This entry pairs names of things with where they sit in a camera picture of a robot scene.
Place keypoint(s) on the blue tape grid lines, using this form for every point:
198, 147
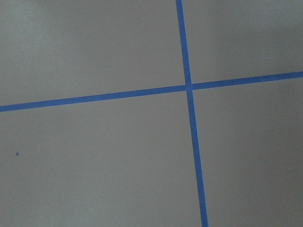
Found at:
188, 87

